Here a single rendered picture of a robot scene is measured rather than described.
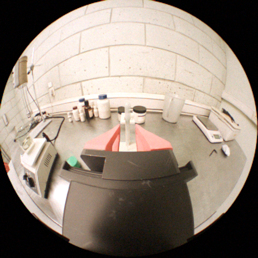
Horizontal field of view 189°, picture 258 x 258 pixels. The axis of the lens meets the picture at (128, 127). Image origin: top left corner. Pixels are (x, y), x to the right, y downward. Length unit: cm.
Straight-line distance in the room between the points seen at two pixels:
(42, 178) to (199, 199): 47
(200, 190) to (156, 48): 72
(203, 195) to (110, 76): 72
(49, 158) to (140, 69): 63
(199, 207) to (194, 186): 8
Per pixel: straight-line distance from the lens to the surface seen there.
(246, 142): 110
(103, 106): 42
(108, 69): 55
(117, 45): 59
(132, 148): 27
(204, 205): 33
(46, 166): 32
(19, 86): 76
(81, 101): 52
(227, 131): 73
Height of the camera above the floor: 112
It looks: 36 degrees down
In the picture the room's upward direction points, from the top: 1 degrees clockwise
